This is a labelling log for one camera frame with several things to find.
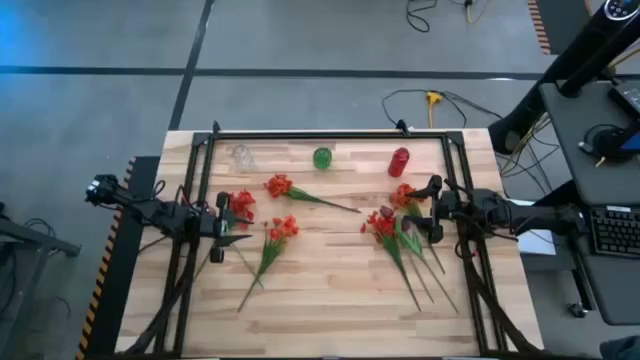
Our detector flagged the black aluminium rig frame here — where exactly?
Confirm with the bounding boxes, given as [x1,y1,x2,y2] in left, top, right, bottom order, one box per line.
[119,119,549,360]

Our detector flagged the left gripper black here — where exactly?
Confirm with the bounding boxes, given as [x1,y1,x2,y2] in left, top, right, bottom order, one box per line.
[197,191,255,264]

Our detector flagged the black stand with blue screen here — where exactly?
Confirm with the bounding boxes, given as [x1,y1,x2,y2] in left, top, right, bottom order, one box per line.
[579,122,640,164]

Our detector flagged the hazard striped floor mat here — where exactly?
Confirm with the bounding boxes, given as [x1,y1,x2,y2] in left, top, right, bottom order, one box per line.
[527,0,594,56]

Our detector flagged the yellow and black cable bundle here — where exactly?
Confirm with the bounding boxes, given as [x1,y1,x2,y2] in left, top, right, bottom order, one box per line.
[499,112,561,179]

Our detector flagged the black tower fan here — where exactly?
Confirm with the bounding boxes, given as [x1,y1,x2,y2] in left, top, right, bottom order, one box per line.
[487,0,640,154]

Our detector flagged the red glass vase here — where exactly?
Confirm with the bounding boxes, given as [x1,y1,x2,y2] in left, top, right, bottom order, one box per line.
[387,146,411,179]

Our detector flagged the yellow power plug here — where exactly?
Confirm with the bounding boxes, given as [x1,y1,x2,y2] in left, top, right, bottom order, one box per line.
[424,89,445,129]

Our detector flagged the orange artificial flower bunch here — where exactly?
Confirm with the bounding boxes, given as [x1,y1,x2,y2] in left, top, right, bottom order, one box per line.
[389,182,447,275]
[263,173,362,215]
[236,214,301,314]

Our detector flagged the grey side table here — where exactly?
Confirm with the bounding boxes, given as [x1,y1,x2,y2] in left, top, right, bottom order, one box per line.
[0,199,83,351]

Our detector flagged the yellow floor cable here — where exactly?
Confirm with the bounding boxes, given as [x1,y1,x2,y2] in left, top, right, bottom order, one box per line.
[464,0,494,25]

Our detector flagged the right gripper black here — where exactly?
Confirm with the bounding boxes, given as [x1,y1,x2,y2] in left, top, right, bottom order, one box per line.
[402,173,476,245]

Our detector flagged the black laptop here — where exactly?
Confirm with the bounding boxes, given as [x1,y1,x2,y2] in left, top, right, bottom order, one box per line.
[607,79,640,119]

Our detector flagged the green glass vase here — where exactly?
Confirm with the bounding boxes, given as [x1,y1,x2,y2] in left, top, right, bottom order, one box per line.
[312,146,334,170]

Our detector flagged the grey desk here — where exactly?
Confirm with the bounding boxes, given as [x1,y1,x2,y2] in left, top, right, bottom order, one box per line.
[513,79,640,327]

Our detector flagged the black keyboard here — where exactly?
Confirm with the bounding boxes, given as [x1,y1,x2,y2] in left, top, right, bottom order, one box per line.
[588,205,640,260]

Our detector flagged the white paper sheet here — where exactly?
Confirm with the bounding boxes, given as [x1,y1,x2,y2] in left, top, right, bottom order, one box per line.
[504,198,557,257]

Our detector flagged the clear glass vase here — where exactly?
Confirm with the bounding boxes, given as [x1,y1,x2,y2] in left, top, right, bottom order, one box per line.
[231,144,257,174]

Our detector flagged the black platform with hazard stripes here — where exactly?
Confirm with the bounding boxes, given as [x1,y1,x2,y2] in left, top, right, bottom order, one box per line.
[75,155,161,360]

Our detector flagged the red artificial flower bunch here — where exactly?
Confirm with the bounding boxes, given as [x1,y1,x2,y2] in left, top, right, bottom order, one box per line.
[359,209,423,312]
[227,188,257,232]

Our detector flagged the black looped floor cable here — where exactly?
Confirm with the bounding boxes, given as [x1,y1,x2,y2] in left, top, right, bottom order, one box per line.
[404,0,439,34]

